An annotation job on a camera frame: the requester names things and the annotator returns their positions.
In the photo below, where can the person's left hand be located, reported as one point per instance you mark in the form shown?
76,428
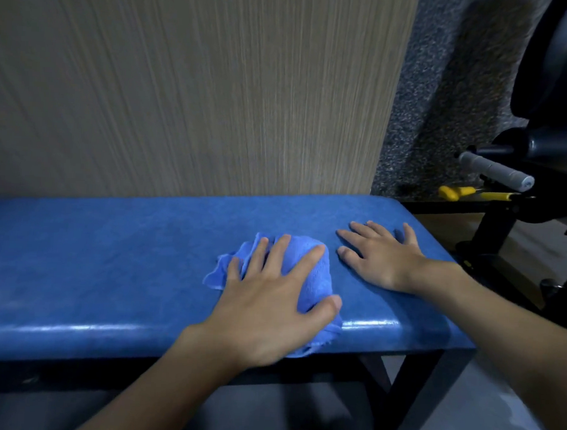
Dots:
260,324

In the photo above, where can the person's right hand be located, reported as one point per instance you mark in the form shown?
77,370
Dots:
389,264

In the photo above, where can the blue microfibre cloth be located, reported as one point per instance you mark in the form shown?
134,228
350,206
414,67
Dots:
319,277

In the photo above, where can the blue bench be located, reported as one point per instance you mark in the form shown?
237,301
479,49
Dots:
98,260

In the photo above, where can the person's right forearm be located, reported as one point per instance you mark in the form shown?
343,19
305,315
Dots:
508,325

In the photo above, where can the yellow adjustment pin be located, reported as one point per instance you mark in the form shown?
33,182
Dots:
448,192

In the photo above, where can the black roller pad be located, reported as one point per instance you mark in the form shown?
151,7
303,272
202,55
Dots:
540,141

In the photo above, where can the black backrest pad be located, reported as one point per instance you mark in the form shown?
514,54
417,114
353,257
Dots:
557,65

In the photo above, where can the black exercise machine frame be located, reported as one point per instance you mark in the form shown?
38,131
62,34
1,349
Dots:
494,231

